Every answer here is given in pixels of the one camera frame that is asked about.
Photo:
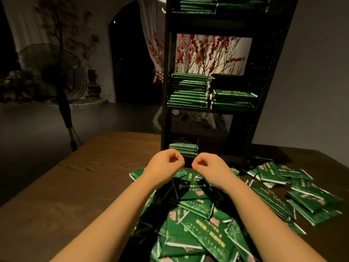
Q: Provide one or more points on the person's right hand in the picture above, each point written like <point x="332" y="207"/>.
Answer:
<point x="214" y="169"/>

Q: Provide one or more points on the person's left hand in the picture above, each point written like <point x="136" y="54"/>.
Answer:
<point x="163" y="167"/>

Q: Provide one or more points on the pile of green packets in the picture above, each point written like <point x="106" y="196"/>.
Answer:
<point x="305" y="199"/>

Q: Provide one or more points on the black metal shelf rack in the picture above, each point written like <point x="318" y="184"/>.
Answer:
<point x="272" y="57"/>

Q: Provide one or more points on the person's left forearm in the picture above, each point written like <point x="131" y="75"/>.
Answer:
<point x="103" y="223"/>

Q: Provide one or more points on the person's right forearm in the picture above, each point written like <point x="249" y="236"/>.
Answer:
<point x="272" y="226"/>

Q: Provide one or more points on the dark vase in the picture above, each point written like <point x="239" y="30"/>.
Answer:
<point x="93" y="84"/>

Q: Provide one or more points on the red berry branches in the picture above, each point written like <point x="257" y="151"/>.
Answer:
<point x="210" y="51"/>

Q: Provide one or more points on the black standing fan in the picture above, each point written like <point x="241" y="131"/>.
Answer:
<point x="54" y="71"/>

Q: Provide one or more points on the white curtain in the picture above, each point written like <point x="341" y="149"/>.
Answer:
<point x="27" y="19"/>
<point x="150" y="19"/>

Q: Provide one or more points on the bare branched tree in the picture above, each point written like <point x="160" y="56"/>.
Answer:
<point x="65" y="24"/>

